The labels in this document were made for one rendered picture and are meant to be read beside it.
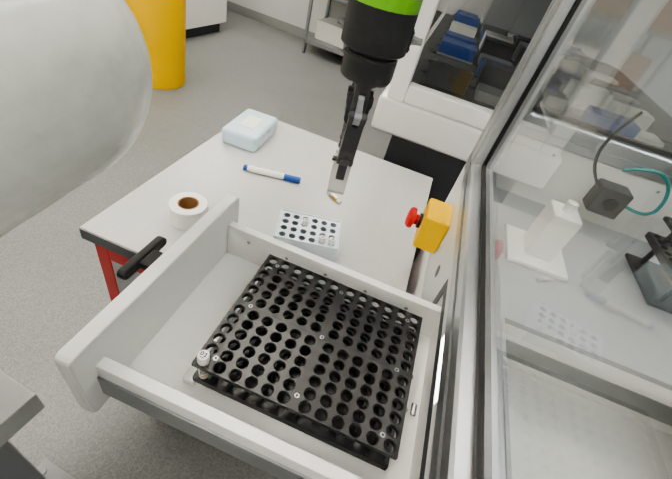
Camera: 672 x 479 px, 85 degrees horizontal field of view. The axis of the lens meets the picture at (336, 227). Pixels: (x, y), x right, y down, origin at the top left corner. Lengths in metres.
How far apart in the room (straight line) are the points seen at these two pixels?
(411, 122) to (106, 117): 0.99
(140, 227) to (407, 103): 0.76
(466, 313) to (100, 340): 0.36
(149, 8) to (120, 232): 2.30
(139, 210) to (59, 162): 0.60
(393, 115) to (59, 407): 1.31
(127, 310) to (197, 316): 0.12
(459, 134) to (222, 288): 0.80
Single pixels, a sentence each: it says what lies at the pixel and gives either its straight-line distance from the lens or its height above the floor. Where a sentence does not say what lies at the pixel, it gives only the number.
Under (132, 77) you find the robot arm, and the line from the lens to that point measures 0.20.
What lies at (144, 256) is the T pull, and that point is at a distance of 0.50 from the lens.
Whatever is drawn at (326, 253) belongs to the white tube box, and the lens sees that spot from 0.70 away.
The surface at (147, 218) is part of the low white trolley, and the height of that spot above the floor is 0.76.
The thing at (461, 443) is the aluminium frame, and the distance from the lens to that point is 0.34.
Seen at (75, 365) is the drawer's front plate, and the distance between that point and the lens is 0.42.
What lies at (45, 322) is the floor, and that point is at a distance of 1.64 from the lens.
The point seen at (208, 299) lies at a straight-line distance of 0.54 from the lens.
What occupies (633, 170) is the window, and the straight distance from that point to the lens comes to 0.29.
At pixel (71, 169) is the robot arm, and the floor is 1.16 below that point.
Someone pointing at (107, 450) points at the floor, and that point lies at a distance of 1.37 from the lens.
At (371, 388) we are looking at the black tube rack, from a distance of 0.43.
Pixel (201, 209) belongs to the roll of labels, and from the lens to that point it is 0.73.
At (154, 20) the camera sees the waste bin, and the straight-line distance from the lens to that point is 2.95.
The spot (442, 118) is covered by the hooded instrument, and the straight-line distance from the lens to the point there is 1.11.
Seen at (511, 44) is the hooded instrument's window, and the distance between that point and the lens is 1.08.
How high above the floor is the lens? 1.27
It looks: 40 degrees down
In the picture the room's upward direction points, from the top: 17 degrees clockwise
